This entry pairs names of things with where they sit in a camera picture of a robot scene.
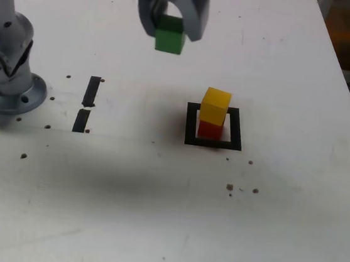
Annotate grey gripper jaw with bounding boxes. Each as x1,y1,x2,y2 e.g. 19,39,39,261
143,0,212,45

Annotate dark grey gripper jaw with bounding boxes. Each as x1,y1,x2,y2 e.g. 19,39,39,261
132,0,162,38

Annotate green cube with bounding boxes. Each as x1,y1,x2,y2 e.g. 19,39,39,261
153,13,189,56

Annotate yellow cube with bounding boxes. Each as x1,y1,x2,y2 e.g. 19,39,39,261
198,85,234,127

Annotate red cube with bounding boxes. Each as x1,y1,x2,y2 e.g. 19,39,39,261
197,119,224,141

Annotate black tape square outline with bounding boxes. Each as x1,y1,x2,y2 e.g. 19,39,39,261
182,101,247,152

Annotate black tape strip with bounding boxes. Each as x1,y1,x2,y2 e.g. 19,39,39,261
71,74,102,135

